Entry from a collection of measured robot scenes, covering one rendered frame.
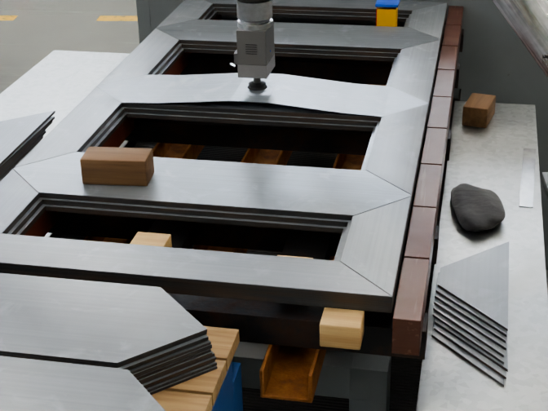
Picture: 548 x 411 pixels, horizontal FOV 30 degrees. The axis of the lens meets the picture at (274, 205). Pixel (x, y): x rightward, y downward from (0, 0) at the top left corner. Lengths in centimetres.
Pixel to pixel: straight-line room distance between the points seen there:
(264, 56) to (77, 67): 75
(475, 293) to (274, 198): 38
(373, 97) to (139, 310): 93
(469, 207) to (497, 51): 102
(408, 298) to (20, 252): 61
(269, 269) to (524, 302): 49
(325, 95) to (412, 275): 72
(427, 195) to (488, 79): 124
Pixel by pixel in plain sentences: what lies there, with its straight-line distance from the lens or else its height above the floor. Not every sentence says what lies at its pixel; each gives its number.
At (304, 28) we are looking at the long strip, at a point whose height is 84.
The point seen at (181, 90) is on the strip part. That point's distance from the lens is 227.
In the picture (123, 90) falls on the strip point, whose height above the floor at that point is 84.
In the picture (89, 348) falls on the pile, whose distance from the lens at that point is 140.
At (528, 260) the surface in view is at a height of 68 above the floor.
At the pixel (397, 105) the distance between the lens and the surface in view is 218.
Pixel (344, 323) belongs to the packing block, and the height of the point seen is 81.
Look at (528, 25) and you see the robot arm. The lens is 192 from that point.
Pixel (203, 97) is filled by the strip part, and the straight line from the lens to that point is 221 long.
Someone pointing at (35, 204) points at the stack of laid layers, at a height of 83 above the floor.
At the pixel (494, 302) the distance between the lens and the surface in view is 174.
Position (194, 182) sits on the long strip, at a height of 84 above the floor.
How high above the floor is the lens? 163
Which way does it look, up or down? 27 degrees down
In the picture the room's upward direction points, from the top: 1 degrees counter-clockwise
